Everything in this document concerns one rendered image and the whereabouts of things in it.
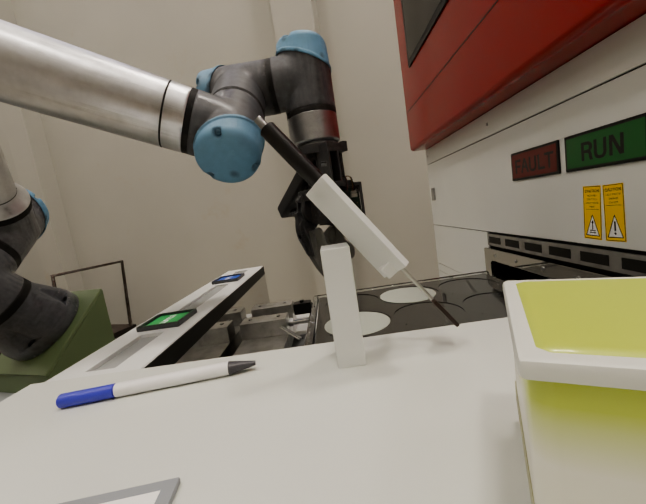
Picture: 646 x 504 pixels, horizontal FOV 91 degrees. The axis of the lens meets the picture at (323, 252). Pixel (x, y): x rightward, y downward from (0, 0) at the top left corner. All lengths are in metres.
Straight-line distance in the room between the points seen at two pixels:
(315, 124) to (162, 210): 3.00
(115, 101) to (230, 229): 2.61
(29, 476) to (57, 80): 0.33
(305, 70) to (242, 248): 2.52
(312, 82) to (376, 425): 0.43
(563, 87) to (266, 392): 0.53
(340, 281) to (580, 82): 0.44
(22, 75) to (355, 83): 2.39
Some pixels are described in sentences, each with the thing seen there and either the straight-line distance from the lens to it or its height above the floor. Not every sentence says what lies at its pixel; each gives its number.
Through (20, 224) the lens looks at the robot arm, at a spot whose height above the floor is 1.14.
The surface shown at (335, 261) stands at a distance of 0.21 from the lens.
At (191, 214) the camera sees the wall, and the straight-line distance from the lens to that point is 3.20.
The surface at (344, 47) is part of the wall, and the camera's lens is 2.78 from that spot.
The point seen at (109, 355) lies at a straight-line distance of 0.42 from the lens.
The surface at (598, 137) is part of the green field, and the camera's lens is 0.53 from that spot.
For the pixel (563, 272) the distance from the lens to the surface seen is 0.59.
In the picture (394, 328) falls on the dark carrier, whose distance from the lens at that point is 0.46.
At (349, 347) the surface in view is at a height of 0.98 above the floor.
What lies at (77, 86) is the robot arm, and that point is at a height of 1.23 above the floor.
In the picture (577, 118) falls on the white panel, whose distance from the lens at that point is 0.56.
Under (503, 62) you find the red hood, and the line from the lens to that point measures 0.61.
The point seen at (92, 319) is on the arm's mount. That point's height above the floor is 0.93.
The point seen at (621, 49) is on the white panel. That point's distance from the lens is 0.52.
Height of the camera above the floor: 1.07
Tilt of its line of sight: 7 degrees down
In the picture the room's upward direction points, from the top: 9 degrees counter-clockwise
